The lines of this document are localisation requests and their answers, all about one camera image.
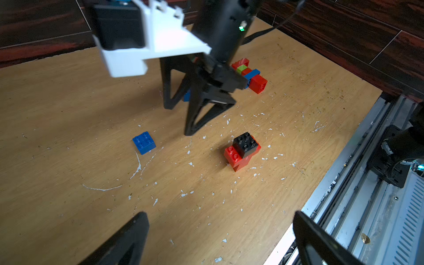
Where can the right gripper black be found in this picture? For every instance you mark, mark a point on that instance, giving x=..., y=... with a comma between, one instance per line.
x=222, y=25

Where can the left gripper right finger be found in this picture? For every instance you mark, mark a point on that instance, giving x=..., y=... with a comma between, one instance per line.
x=316, y=247

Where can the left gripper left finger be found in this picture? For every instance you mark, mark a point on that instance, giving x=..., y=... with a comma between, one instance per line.
x=125, y=247

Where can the green square lego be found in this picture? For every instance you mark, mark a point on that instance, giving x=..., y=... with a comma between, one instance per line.
x=241, y=69

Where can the red square lego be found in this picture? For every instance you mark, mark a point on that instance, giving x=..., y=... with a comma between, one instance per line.
x=258, y=84
x=246, y=71
x=241, y=163

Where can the red long lego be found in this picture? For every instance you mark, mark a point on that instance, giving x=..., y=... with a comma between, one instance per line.
x=243, y=61
x=232, y=156

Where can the blue square lego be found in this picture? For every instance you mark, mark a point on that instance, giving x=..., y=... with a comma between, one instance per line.
x=144, y=143

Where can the black square lego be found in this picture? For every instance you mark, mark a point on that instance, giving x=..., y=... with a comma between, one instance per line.
x=245, y=145

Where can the blue long lego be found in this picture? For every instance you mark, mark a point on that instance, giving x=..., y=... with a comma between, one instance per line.
x=187, y=96
x=249, y=76

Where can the aluminium front rail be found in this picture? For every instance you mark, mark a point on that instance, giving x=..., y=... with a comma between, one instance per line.
x=378, y=223

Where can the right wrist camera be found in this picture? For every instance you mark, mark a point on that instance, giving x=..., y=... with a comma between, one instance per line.
x=128, y=33

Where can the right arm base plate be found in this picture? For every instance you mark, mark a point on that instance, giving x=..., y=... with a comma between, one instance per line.
x=393, y=155

